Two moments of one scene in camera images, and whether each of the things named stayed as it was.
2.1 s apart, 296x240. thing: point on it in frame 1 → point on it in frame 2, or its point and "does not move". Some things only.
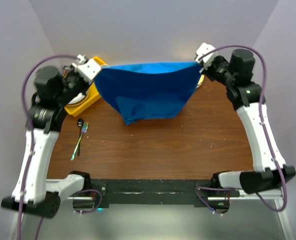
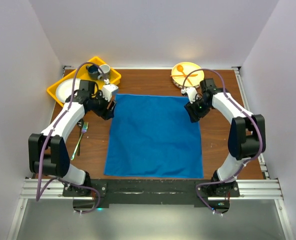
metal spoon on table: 84,130 does not move
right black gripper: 207,71 → 191,109
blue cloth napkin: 146,91 → 153,136
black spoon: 79,123 does not move
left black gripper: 72,71 → 109,111
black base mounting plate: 106,192 does not move
